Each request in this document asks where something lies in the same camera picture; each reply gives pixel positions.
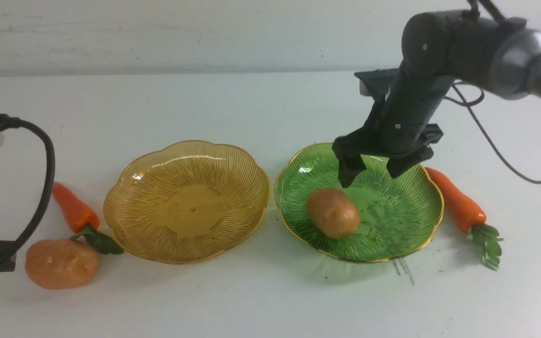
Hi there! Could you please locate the toy carrot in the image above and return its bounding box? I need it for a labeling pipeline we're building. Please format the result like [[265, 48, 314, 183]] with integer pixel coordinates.
[[52, 182, 124, 255], [425, 167, 503, 271]]

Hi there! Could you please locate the toy potato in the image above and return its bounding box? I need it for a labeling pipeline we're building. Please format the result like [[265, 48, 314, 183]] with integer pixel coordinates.
[[307, 188, 361, 239], [24, 239, 100, 290]]

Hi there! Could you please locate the black gripper image-right finger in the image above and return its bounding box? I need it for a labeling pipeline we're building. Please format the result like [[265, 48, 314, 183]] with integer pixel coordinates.
[[386, 148, 434, 179], [337, 154, 367, 188]]

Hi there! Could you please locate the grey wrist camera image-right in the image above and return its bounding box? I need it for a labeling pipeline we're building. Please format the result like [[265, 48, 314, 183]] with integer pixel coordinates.
[[354, 68, 398, 100]]

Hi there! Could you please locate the yellow ribbed plastic plate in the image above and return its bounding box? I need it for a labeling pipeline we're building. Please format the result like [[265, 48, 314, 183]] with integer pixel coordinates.
[[103, 140, 271, 265]]

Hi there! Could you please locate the black cable image-left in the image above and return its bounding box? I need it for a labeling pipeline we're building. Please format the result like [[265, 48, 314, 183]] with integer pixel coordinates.
[[0, 113, 56, 277]]

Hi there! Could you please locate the green ribbed plastic plate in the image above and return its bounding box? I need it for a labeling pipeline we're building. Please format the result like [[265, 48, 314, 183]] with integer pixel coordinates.
[[273, 143, 445, 263]]

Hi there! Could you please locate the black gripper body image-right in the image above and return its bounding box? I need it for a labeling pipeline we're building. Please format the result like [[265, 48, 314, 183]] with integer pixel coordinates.
[[333, 66, 454, 160]]

